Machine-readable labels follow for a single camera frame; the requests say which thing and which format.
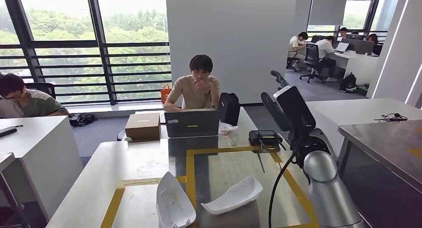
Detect crumpled plastic wrap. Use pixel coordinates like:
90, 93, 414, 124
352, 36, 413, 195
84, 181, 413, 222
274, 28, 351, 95
218, 122, 239, 137

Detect white table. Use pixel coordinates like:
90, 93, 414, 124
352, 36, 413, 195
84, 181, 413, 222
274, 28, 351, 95
305, 98, 422, 156
0, 115, 85, 222

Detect white plastic shell part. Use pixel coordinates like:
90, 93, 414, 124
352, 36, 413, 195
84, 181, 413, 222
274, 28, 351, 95
156, 171, 197, 228
201, 176, 264, 216

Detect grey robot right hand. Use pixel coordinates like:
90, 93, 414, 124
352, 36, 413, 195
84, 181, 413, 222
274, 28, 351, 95
260, 70, 294, 133

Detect black router with antennas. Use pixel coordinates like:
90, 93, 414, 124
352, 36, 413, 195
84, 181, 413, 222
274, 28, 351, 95
248, 129, 288, 174

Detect black headset with cable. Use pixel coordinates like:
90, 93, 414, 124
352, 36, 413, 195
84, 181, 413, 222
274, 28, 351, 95
374, 113, 409, 123

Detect orange bag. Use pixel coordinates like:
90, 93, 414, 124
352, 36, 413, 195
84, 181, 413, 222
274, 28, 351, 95
160, 84, 172, 105

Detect cardboard box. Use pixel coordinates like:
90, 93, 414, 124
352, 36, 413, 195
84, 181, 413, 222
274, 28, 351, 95
124, 112, 162, 142

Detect white desk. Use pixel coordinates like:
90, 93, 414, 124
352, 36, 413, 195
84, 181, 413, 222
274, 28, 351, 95
329, 50, 380, 86

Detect grey laptop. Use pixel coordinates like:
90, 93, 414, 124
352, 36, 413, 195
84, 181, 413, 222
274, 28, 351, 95
164, 109, 220, 139

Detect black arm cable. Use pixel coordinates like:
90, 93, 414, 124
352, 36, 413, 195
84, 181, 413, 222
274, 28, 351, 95
268, 150, 312, 228

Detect steel workbench yellow tape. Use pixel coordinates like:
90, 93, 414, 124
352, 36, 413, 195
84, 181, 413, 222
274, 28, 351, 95
46, 108, 367, 228

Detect black office chair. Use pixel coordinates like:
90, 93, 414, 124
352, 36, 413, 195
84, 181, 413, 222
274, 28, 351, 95
24, 82, 57, 100
299, 42, 325, 85

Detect black backpack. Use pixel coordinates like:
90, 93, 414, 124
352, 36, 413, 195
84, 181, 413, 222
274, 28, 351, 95
338, 72, 358, 93

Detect black flat device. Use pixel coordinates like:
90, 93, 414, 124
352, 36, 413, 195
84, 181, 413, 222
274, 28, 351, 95
0, 124, 24, 138

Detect black bag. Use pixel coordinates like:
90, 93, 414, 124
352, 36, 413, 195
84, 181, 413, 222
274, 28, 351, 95
68, 114, 99, 127
217, 92, 241, 127

